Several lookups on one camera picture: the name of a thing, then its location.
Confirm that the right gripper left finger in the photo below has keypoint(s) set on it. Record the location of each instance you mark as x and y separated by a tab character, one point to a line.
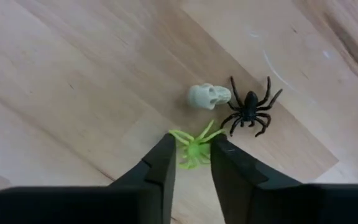
120	205

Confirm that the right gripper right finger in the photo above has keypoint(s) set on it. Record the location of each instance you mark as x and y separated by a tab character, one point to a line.
259	202

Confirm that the green plastic toy spider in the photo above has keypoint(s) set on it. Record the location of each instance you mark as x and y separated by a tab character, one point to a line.
194	151

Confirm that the black plastic toy spider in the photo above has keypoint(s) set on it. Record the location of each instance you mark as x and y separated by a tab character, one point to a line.
250	105

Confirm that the white plastic toy skull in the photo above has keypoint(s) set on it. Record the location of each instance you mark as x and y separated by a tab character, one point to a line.
207	96

